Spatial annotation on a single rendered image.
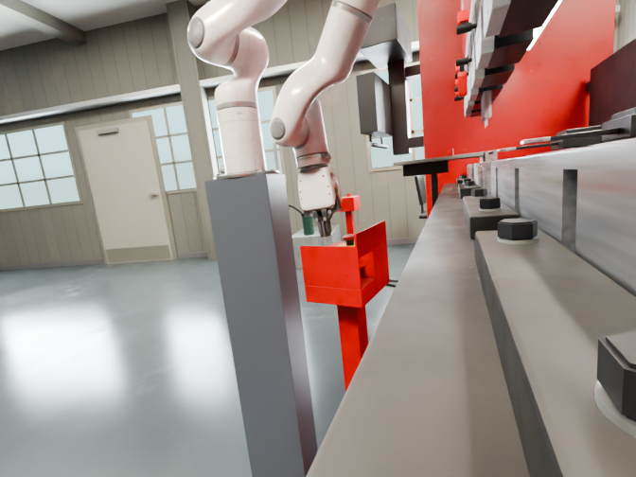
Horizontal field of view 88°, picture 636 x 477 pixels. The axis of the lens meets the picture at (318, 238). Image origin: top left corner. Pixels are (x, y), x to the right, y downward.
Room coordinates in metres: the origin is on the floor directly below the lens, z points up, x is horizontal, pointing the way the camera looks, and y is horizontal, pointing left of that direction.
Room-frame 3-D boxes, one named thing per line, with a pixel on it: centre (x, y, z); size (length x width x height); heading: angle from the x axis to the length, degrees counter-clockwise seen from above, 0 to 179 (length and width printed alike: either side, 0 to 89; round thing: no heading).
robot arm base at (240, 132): (0.99, 0.19, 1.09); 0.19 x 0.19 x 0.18
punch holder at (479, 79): (0.90, -0.49, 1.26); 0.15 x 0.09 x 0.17; 157
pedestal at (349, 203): (2.96, -0.31, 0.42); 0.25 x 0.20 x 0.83; 67
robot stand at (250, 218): (0.99, 0.19, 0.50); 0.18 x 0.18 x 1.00; 79
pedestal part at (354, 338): (0.86, -0.07, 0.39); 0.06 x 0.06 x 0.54; 58
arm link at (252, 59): (1.02, 0.17, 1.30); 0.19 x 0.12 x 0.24; 143
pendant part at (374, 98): (2.40, -0.50, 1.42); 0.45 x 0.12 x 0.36; 153
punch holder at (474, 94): (1.09, -0.57, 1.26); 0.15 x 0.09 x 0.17; 157
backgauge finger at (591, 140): (0.99, -0.71, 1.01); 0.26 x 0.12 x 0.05; 67
